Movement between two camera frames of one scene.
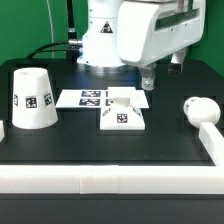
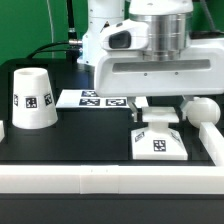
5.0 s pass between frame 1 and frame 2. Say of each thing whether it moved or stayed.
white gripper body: moved
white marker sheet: stayed
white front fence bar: stayed
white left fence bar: stayed
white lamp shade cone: stayed
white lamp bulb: stayed
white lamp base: moved
